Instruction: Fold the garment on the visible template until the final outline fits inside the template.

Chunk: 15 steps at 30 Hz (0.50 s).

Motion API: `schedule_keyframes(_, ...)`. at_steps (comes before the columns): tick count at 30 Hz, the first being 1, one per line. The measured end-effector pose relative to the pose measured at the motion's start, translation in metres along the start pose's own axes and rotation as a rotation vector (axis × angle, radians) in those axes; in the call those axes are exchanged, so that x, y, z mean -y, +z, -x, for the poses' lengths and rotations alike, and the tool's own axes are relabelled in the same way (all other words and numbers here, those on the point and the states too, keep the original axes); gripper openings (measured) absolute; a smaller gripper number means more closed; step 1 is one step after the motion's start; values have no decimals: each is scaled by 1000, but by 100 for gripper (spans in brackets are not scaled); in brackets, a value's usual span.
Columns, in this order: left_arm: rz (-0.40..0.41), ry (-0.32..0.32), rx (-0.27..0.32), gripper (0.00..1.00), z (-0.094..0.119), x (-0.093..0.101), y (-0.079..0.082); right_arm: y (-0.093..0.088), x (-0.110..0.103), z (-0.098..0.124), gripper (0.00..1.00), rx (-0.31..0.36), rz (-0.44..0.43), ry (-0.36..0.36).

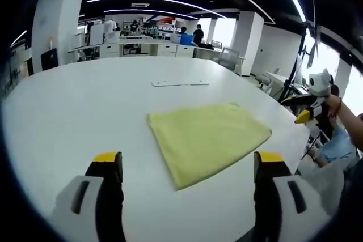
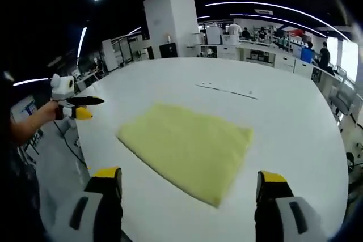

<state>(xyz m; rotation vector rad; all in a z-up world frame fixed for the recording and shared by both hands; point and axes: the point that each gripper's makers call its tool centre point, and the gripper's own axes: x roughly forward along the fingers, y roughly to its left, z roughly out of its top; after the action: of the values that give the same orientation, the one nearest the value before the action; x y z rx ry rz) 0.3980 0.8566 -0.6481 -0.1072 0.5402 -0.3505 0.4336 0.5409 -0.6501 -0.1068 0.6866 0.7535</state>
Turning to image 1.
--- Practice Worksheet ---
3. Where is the white mesh office chair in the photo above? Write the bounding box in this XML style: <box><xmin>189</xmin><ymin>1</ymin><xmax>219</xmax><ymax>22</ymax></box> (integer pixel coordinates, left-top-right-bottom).
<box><xmin>217</xmin><ymin>46</ymin><xmax>240</xmax><ymax>71</ymax></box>

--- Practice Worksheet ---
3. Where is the light blue cloth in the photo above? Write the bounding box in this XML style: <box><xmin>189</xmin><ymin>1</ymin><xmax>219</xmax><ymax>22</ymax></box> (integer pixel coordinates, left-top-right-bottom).
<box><xmin>309</xmin><ymin>125</ymin><xmax>358</xmax><ymax>169</ymax></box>

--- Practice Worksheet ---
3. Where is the white counter with cabinets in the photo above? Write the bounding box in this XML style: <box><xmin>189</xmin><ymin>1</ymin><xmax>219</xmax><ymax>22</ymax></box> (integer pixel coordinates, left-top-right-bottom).
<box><xmin>67</xmin><ymin>36</ymin><xmax>225</xmax><ymax>61</ymax></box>

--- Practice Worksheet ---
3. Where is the white flat table strip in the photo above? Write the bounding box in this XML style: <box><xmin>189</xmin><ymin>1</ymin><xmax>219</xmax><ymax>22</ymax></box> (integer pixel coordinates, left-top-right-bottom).
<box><xmin>150</xmin><ymin>79</ymin><xmax>210</xmax><ymax>87</ymax></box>

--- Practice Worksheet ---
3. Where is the black cabinet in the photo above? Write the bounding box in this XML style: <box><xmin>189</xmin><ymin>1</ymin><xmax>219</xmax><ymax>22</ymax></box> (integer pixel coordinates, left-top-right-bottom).
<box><xmin>40</xmin><ymin>49</ymin><xmax>60</xmax><ymax>71</ymax></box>

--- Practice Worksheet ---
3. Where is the person's dark patterned clothing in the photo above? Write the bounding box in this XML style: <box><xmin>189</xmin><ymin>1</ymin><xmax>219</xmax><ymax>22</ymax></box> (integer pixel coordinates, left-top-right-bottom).
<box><xmin>340</xmin><ymin>151</ymin><xmax>363</xmax><ymax>214</ymax></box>

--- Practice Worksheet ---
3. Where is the person's right hand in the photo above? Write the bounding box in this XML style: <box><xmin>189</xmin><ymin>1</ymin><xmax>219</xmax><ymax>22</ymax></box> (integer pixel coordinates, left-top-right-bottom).
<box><xmin>324</xmin><ymin>94</ymin><xmax>343</xmax><ymax>118</ymax></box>

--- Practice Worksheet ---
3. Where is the yellow blue dark garment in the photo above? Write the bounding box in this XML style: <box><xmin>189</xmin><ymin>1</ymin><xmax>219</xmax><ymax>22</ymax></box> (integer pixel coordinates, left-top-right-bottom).
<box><xmin>146</xmin><ymin>101</ymin><xmax>273</xmax><ymax>191</ymax></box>

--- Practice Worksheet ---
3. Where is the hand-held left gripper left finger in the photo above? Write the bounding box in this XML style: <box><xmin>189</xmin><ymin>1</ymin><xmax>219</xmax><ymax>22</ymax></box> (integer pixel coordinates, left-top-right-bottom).
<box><xmin>49</xmin><ymin>151</ymin><xmax>125</xmax><ymax>242</ymax></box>

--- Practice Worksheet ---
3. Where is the black tripod stand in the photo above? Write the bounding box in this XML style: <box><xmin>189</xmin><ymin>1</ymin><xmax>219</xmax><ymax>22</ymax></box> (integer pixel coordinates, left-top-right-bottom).
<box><xmin>277</xmin><ymin>20</ymin><xmax>321</xmax><ymax>107</ymax></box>

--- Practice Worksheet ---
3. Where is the small white appliance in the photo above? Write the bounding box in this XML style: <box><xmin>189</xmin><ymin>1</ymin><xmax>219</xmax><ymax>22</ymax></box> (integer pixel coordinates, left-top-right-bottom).
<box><xmin>75</xmin><ymin>32</ymin><xmax>86</xmax><ymax>48</ymax></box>

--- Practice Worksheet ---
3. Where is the grey mesh chair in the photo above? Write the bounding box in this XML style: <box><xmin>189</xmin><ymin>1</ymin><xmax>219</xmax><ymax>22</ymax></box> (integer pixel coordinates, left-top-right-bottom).
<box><xmin>296</xmin><ymin>162</ymin><xmax>354</xmax><ymax>217</ymax></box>

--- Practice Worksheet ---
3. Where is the white square pillar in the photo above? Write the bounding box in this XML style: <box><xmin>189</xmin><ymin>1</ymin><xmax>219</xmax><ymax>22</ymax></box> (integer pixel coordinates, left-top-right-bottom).
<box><xmin>233</xmin><ymin>11</ymin><xmax>265</xmax><ymax>76</ymax></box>
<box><xmin>31</xmin><ymin>0</ymin><xmax>86</xmax><ymax>75</ymax></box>

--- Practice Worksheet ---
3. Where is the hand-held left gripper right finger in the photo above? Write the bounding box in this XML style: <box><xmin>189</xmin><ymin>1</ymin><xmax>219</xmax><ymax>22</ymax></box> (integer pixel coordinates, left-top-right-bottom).
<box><xmin>253</xmin><ymin>151</ymin><xmax>331</xmax><ymax>242</ymax></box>

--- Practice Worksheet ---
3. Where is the large white appliance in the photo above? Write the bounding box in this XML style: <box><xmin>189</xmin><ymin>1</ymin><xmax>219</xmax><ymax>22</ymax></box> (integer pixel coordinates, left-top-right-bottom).
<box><xmin>89</xmin><ymin>23</ymin><xmax>105</xmax><ymax>46</ymax></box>

